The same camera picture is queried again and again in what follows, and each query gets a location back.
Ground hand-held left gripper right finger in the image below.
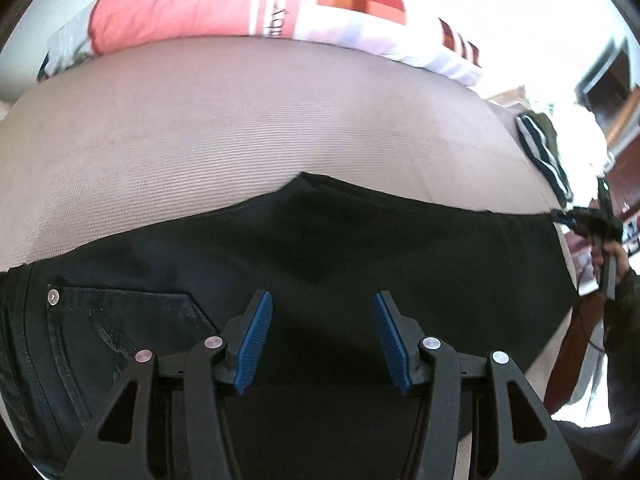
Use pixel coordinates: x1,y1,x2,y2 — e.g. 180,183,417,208
372,290,583,480

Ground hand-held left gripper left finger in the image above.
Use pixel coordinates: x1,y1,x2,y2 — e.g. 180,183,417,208
62,289,274,480

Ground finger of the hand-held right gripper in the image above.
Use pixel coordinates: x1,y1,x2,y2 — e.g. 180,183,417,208
550,207,581,228

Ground black pants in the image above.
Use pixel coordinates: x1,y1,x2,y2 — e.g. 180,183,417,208
0,171,581,480

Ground person's right forearm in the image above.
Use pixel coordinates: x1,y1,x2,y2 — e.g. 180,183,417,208
602,270,640,441

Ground person's right hand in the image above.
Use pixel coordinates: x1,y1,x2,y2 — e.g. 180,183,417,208
592,242,633,302

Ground dark white-striped cloth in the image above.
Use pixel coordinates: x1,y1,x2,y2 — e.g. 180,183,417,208
515,112,576,208

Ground brown wooden cabinet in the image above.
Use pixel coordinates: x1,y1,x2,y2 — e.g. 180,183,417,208
575,35,640,211

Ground pink and white long pillow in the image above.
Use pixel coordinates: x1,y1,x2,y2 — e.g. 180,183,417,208
37,0,483,86

